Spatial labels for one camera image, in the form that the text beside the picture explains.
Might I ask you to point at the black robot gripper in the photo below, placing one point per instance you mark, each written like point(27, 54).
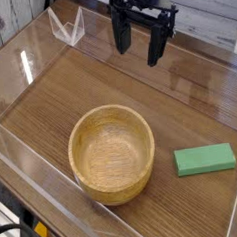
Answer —
point(122, 28)

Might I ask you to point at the brown wooden bowl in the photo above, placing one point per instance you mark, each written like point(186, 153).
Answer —
point(111, 152)

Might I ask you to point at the green rectangular block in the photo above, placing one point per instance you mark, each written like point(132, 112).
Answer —
point(200, 160)

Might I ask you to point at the yellow tag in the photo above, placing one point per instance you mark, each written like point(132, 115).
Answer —
point(41, 230)

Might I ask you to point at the clear acrylic corner bracket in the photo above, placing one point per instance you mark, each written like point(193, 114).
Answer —
point(69, 33)

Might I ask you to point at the clear acrylic front wall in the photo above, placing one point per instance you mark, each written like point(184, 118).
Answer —
point(56, 199)

